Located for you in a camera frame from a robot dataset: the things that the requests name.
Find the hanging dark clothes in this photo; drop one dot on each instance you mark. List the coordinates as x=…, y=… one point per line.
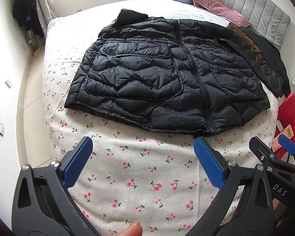
x=24, y=7

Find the cherry print bed cover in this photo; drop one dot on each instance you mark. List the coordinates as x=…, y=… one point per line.
x=142, y=172

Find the person's left hand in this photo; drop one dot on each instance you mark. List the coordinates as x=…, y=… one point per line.
x=131, y=229

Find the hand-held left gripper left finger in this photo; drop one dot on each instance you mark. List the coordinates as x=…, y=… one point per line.
x=77, y=162

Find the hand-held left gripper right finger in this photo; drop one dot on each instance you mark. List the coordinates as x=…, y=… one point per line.
x=209, y=162

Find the patterned grey curtain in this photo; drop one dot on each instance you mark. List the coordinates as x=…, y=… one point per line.
x=43, y=7

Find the black quilted puffer jacket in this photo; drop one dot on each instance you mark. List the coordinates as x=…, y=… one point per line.
x=162, y=78

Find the black coat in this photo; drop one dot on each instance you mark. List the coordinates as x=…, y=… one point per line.
x=272, y=61

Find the brown velvet garment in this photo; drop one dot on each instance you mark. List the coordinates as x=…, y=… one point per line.
x=248, y=40

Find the red plastic chair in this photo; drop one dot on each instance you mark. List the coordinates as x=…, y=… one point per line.
x=290, y=113

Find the pink paper card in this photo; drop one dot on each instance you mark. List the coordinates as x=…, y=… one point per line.
x=277, y=143

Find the long pink velvet cushion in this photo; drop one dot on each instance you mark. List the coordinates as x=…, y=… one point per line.
x=223, y=11

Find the person's right hand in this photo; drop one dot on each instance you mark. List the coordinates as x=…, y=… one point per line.
x=276, y=204

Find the grey padded headboard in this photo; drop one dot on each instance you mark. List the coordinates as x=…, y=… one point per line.
x=250, y=2

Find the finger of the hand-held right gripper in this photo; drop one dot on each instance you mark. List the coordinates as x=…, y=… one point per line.
x=288, y=143
x=263, y=150

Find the bed with pale sheet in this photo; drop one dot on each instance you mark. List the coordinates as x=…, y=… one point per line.
x=93, y=24

